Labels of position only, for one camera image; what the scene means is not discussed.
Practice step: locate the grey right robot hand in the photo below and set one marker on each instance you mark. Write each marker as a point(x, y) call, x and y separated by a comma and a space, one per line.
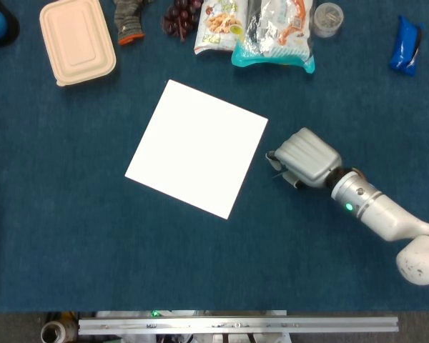
point(307, 157)

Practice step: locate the small blue strip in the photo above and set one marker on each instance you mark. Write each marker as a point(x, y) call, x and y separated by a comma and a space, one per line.
point(279, 175)

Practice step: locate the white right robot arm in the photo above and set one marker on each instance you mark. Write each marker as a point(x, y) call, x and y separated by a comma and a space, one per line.
point(386, 218)

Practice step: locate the white square paper sheet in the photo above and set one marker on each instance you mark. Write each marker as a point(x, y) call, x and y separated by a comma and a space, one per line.
point(196, 146)

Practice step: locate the teal shrimp snack bag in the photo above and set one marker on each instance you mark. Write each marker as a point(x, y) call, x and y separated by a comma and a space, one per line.
point(275, 35)

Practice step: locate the clear round plastic jar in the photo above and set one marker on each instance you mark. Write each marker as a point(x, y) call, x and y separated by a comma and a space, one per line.
point(328, 19)

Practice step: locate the blue cookie packet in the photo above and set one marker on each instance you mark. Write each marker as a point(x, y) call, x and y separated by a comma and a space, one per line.
point(404, 46)

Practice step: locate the white snack bag with fries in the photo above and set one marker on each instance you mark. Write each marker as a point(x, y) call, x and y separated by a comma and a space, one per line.
point(218, 26)

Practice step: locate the dark red grape bunch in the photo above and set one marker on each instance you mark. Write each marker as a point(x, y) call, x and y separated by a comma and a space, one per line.
point(181, 17)

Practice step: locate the grey knit glove orange cuff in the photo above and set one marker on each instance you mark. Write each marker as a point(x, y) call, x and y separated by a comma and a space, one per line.
point(128, 21)

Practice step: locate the beige lidded lunch box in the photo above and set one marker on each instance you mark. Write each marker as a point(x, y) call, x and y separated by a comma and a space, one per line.
point(77, 40)

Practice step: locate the brown tape roll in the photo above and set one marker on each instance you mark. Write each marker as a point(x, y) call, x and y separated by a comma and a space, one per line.
point(55, 330)

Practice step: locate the aluminium profile rail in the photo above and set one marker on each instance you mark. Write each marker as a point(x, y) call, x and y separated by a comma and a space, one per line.
point(236, 325)

